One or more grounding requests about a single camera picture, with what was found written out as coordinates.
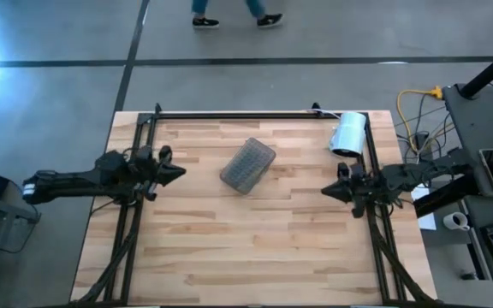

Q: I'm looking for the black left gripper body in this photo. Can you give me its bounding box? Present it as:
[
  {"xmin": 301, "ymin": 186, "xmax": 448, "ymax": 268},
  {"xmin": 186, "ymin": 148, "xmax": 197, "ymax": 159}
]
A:
[{"xmin": 133, "ymin": 145, "xmax": 162, "ymax": 201}]

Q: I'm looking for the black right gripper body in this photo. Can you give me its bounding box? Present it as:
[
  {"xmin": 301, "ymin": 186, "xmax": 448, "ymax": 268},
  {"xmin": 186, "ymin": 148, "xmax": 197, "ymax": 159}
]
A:
[{"xmin": 345, "ymin": 164, "xmax": 384, "ymax": 218}]

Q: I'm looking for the clear plastic pencil box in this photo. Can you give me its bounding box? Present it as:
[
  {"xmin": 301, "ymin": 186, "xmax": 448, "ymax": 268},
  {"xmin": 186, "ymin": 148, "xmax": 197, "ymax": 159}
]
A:
[{"xmin": 219, "ymin": 136, "xmax": 277, "ymax": 196}]

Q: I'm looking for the white spot lamp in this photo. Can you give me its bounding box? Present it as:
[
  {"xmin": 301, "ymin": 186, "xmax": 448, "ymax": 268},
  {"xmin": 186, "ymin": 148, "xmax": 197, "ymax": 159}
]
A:
[{"xmin": 328, "ymin": 111, "xmax": 367, "ymax": 158}]

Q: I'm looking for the white paper sheet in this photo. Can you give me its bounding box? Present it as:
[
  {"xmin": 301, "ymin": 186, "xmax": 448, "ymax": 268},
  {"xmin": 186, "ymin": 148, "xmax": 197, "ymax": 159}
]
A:
[{"xmin": 411, "ymin": 183, "xmax": 438, "ymax": 231}]

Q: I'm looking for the black desk support beam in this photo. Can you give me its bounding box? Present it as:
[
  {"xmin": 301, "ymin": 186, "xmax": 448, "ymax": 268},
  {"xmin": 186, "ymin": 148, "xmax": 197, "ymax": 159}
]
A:
[{"xmin": 413, "ymin": 170, "xmax": 481, "ymax": 219}]

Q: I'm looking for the white mug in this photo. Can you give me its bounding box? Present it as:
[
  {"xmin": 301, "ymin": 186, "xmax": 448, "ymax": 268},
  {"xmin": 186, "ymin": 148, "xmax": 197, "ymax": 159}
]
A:
[{"xmin": 443, "ymin": 211, "xmax": 471, "ymax": 232}]

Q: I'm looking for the dark grey desk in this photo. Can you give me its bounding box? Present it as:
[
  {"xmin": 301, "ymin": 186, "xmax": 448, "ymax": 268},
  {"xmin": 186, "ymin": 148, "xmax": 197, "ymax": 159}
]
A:
[{"xmin": 442, "ymin": 82, "xmax": 493, "ymax": 305}]

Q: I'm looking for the grey side shelf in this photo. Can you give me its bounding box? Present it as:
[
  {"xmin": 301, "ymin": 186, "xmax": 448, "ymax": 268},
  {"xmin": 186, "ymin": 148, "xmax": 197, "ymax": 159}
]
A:
[{"xmin": 0, "ymin": 194, "xmax": 42, "ymax": 226}]

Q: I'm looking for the person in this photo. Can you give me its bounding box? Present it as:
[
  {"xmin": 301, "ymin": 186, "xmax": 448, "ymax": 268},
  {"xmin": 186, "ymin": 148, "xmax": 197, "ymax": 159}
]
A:
[{"xmin": 191, "ymin": 0, "xmax": 285, "ymax": 30}]

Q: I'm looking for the black slanted pole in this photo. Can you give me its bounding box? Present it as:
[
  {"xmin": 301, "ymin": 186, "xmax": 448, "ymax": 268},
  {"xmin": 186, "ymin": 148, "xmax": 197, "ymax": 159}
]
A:
[{"xmin": 460, "ymin": 40, "xmax": 493, "ymax": 99}]

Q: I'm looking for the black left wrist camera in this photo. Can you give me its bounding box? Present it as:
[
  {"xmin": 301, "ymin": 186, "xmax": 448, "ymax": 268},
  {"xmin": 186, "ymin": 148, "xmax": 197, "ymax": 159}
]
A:
[{"xmin": 158, "ymin": 145, "xmax": 174, "ymax": 166}]

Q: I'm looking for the black cable bundle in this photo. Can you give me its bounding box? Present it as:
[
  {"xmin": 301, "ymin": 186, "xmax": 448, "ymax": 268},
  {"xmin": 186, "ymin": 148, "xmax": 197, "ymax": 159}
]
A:
[{"xmin": 394, "ymin": 92, "xmax": 460, "ymax": 151}]

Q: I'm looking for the black aluminium table frame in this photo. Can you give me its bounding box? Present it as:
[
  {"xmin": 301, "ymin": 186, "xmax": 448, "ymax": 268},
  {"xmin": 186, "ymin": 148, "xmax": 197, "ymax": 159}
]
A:
[{"xmin": 70, "ymin": 102, "xmax": 440, "ymax": 307}]

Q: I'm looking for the yellow power cable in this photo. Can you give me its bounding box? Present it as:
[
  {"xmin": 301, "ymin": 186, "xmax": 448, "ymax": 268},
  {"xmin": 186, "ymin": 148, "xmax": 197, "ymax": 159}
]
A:
[{"xmin": 395, "ymin": 85, "xmax": 444, "ymax": 149}]

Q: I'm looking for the black thin cable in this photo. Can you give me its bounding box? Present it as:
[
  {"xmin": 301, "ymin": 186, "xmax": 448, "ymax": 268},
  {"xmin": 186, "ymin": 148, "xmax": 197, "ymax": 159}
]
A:
[{"xmin": 0, "ymin": 179, "xmax": 45, "ymax": 262}]

